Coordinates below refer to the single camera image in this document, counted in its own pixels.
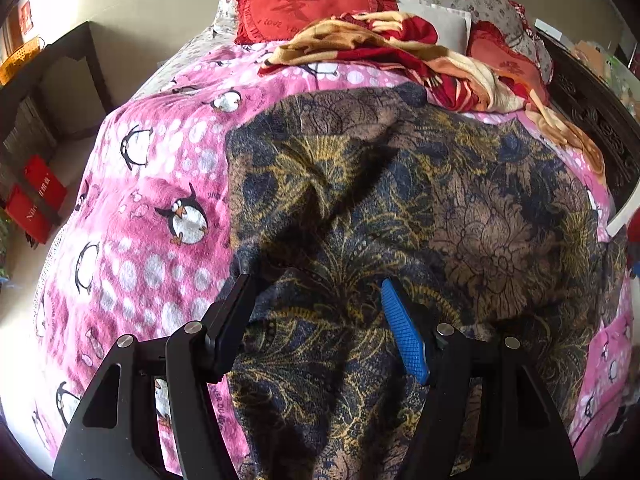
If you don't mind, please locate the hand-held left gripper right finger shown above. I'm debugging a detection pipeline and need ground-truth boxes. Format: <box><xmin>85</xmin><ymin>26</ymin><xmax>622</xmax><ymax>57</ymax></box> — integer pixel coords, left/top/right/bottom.
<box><xmin>380</xmin><ymin>277</ymin><xmax>581</xmax><ymax>480</ymax></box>

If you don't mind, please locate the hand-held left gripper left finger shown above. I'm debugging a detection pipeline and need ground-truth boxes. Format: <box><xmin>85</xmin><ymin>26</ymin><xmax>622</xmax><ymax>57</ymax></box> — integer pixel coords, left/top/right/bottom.
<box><xmin>51</xmin><ymin>272</ymin><xmax>258</xmax><ymax>480</ymax></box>

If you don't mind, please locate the dark floral patterned garment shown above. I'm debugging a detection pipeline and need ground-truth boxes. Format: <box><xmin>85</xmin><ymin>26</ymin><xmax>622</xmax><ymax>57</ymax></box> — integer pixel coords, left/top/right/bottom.
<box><xmin>225</xmin><ymin>82</ymin><xmax>628</xmax><ymax>480</ymax></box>

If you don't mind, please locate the pink penguin print blanket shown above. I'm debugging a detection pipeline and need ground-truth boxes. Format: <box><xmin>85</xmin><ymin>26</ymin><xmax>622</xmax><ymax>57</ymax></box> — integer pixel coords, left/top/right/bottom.
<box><xmin>30</xmin><ymin>42</ymin><xmax>638</xmax><ymax>480</ymax></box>

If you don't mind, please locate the red box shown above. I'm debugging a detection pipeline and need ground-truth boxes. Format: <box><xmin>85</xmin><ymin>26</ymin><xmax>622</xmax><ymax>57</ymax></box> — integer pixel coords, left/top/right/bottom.
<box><xmin>4</xmin><ymin>185</ymin><xmax>53</xmax><ymax>245</ymax></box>
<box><xmin>24</xmin><ymin>154</ymin><xmax>68</xmax><ymax>211</ymax></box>

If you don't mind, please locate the dark wooden cabinet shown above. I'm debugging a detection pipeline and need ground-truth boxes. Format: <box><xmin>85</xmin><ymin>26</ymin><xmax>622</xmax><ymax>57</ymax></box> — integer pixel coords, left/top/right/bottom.
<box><xmin>0</xmin><ymin>95</ymin><xmax>61</xmax><ymax>186</ymax></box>

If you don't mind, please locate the carved dark wooden headboard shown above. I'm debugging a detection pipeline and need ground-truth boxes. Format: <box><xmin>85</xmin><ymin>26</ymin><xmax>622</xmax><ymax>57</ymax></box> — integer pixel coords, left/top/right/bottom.
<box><xmin>537</xmin><ymin>25</ymin><xmax>640</xmax><ymax>211</ymax></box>

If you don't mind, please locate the small red heart pillow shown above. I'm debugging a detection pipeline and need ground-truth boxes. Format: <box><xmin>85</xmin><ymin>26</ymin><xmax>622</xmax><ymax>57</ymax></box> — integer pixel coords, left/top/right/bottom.
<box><xmin>467</xmin><ymin>20</ymin><xmax>553</xmax><ymax>106</ymax></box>

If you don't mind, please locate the red and yellow blanket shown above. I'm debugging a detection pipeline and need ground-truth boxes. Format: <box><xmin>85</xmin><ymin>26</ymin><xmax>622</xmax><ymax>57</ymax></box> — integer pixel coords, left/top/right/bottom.
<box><xmin>257</xmin><ymin>10</ymin><xmax>608</xmax><ymax>191</ymax></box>

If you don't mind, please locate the white pillow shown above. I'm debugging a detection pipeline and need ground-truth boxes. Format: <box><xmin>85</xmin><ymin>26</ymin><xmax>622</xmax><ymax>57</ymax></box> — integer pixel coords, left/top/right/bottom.
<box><xmin>387</xmin><ymin>0</ymin><xmax>473</xmax><ymax>53</ymax></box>

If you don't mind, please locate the dark wooden table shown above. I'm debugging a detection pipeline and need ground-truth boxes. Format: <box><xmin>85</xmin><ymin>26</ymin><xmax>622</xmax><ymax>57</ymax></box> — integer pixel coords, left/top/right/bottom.
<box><xmin>0</xmin><ymin>21</ymin><xmax>115</xmax><ymax>151</ymax></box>

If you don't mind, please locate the large red heart pillow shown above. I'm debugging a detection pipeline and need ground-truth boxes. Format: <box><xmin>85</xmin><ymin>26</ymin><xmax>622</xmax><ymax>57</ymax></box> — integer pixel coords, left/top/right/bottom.
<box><xmin>234</xmin><ymin>0</ymin><xmax>401</xmax><ymax>46</ymax></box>

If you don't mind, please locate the orange plastic basket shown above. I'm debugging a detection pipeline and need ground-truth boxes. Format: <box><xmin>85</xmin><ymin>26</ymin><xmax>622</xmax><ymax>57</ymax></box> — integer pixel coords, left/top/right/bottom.
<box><xmin>0</xmin><ymin>35</ymin><xmax>42</xmax><ymax>86</ymax></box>

